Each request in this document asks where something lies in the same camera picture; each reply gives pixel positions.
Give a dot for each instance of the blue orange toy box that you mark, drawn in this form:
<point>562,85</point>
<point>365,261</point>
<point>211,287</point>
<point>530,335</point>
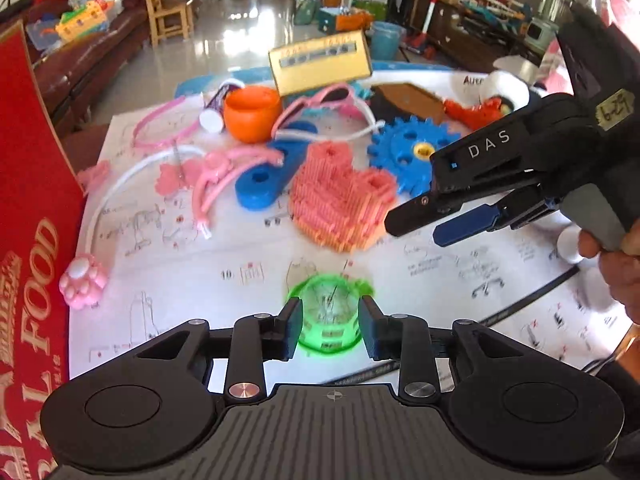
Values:
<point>345,20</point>

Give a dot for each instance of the clear plastic box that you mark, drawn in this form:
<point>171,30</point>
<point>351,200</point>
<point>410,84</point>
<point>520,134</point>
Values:
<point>42,35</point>

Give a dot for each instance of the pink block heart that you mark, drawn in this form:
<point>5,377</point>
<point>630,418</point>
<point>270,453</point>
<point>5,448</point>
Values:
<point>340,195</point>

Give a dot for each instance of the small wooden chair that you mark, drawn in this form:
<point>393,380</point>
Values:
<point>167,15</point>

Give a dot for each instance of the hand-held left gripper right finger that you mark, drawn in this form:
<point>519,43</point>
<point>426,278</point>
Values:
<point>369,327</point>

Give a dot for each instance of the green plastic basket toy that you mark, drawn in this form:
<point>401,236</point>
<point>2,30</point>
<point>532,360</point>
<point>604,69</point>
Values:
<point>327,341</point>

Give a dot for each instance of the thin pink headband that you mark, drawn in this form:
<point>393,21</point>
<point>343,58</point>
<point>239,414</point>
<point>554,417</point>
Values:
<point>149,123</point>

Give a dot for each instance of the orange plastic cup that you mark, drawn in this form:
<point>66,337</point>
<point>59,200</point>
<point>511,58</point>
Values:
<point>252,117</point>

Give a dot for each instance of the dark red leather sofa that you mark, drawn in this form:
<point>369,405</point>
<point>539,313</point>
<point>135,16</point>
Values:
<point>90,65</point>

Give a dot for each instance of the orange toy lobster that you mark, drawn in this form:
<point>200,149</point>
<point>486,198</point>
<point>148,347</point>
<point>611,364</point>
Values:
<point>475,112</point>

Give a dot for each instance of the yellow toy building set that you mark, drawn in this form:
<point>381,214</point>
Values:
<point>82,20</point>

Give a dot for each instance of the pink flower hair clip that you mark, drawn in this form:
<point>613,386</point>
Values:
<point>171,179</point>

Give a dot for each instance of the pink sunglasses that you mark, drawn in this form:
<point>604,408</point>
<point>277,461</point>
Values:
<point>345,104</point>

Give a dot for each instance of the red cardboard box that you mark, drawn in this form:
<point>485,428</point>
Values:
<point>30,210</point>

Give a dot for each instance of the blue plastic gear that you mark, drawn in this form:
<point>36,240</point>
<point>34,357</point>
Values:
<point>395,155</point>

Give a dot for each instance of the gold box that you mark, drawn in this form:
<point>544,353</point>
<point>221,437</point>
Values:
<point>320,72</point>

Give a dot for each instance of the red scooter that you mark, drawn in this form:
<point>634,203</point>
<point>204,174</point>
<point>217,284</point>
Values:
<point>420,35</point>

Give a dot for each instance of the printed instruction sheet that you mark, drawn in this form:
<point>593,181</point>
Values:
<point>200,270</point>

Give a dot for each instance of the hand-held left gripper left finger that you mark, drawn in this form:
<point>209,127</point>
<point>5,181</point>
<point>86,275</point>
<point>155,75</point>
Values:
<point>292,327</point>

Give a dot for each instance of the brown boat-shaped box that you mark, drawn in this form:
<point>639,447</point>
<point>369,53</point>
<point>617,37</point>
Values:
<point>407,102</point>

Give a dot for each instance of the white cap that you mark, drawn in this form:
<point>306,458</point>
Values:
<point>500,87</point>

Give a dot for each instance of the teal bag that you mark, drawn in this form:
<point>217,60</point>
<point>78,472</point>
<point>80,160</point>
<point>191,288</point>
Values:
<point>305,10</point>

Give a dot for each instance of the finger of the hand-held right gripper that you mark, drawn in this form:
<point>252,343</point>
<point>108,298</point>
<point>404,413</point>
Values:
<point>465,225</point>
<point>415,217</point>

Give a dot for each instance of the person's right hand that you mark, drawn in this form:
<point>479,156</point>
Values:
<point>620,275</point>

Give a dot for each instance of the white tube purple label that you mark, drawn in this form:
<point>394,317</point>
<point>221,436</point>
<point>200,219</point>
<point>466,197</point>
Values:
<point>212,119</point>

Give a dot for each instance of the blue bucket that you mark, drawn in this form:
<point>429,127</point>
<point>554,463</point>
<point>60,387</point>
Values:
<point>386,40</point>

